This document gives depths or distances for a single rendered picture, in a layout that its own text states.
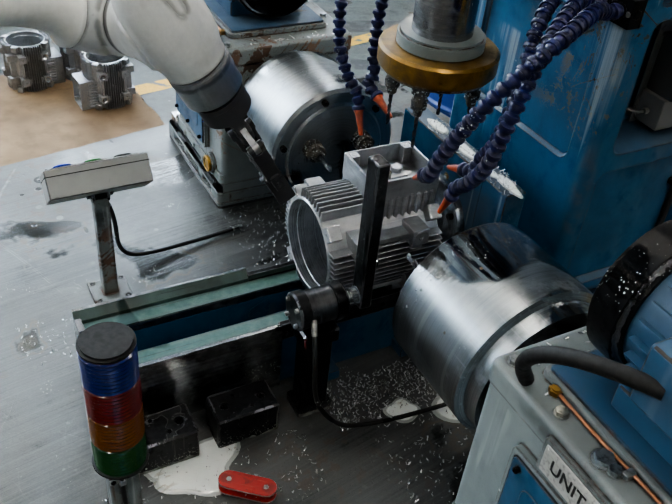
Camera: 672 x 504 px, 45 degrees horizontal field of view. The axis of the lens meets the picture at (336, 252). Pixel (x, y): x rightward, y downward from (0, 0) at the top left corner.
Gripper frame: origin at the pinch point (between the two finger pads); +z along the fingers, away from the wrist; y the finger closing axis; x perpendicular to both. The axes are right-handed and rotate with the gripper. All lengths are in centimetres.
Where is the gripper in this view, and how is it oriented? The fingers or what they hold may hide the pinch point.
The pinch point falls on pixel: (277, 184)
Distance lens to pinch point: 129.3
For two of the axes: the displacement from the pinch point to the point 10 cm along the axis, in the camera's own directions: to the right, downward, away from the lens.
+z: 3.7, 5.7, 7.3
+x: -8.1, 5.9, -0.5
